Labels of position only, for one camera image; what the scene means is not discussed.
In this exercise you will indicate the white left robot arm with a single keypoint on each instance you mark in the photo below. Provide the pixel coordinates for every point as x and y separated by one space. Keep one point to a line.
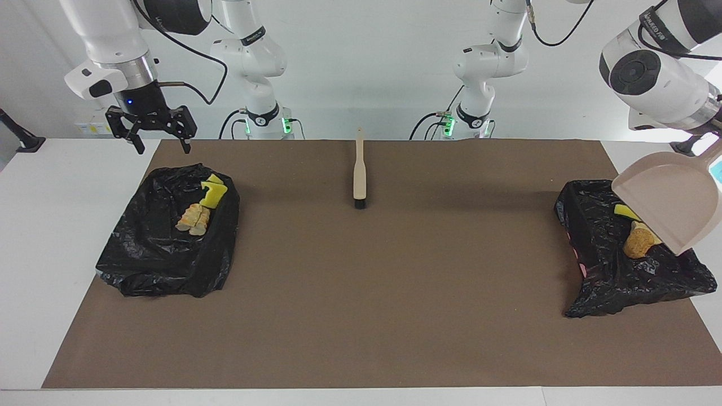
660 84

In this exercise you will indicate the beige brush with black bristles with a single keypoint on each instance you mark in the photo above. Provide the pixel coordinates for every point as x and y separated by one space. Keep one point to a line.
360 175

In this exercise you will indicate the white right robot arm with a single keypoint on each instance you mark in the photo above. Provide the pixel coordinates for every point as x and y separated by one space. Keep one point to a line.
107 34

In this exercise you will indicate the black plastic trash bag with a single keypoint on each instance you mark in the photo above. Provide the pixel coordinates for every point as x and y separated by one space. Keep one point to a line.
152 259
609 282

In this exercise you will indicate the small yellow sponge piece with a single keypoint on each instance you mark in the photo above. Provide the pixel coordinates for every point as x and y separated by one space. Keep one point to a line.
214 179

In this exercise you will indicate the beige plastic dustpan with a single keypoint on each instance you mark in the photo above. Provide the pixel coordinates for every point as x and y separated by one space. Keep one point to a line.
671 197

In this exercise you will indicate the large yellow sponge piece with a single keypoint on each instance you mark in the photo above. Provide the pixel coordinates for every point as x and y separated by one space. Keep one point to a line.
213 194

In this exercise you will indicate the white wall socket strip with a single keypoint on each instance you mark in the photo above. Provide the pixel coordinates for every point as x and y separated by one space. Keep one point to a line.
90 128

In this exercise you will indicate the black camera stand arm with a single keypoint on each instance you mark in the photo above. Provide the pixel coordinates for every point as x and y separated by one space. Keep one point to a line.
683 148
25 144

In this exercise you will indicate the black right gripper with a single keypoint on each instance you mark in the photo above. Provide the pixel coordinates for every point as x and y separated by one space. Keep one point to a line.
144 107

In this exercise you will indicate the striped golden croissant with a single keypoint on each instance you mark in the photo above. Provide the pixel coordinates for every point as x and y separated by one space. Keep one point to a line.
188 217

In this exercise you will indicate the yellow sponge with green back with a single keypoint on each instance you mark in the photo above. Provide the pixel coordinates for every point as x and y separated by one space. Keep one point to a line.
625 212

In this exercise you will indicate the teal blue object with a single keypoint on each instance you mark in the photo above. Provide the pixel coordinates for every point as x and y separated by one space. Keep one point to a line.
717 173

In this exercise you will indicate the brown table mat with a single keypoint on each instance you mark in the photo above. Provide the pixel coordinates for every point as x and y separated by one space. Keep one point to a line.
361 338

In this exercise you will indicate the brown oval bread nugget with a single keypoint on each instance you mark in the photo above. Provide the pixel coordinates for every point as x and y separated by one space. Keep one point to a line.
637 245

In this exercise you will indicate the small pale bread piece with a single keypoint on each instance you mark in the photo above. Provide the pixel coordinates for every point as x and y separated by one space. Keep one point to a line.
640 226

